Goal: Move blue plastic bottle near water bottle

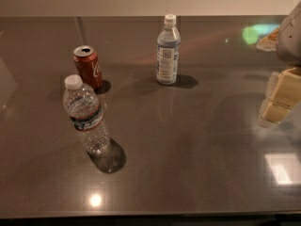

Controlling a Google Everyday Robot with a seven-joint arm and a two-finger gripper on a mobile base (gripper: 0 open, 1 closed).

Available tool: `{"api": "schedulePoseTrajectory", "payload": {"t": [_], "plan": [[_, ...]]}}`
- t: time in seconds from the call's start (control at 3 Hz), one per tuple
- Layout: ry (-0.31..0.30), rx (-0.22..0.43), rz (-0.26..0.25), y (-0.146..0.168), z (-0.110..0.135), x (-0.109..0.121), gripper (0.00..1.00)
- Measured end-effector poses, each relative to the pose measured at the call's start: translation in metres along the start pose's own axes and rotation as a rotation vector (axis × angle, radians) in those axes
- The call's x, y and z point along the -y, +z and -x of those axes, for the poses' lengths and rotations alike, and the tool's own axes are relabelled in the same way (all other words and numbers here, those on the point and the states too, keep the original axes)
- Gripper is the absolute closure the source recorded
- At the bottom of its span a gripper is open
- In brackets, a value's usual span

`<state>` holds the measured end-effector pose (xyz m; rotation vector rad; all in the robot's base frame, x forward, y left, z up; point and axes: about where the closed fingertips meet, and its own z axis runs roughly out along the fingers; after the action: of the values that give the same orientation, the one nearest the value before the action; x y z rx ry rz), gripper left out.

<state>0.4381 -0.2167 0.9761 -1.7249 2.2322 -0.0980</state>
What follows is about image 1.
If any clear water bottle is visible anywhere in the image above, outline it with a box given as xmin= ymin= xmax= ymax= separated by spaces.
xmin=63 ymin=74 xmax=112 ymax=157

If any blue label plastic bottle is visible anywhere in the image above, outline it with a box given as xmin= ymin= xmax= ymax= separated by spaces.
xmin=156 ymin=14 xmax=181 ymax=85

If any red soda can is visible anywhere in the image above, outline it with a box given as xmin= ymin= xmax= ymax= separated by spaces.
xmin=73 ymin=45 xmax=103 ymax=89

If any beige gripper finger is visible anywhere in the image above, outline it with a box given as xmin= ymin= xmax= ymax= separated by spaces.
xmin=259 ymin=67 xmax=301 ymax=128

